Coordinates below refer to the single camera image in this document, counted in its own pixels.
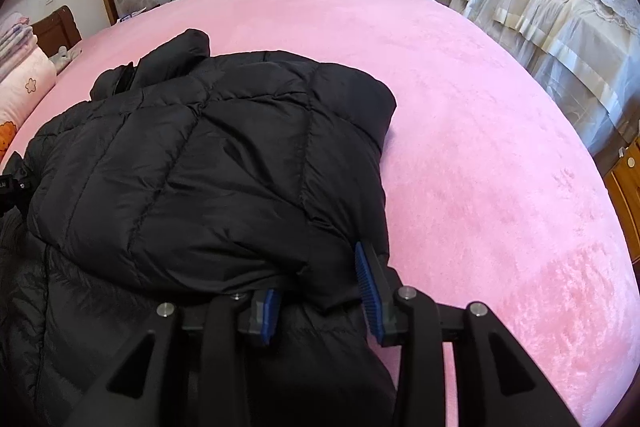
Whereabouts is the black puffer jacket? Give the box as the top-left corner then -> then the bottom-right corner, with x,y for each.
1,29 -> 396,426

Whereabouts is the pink bed blanket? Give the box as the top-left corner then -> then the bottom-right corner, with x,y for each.
10,0 -> 639,426

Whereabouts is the orange wooden cabinet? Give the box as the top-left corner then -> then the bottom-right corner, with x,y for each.
604,144 -> 639,265

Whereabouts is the dark wooden headboard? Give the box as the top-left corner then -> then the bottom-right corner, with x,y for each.
32,5 -> 81,57

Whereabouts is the beige lace covered furniture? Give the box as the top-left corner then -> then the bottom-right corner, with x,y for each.
436,0 -> 639,155

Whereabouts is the folded striped quilt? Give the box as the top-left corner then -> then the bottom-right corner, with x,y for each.
0,12 -> 38,81

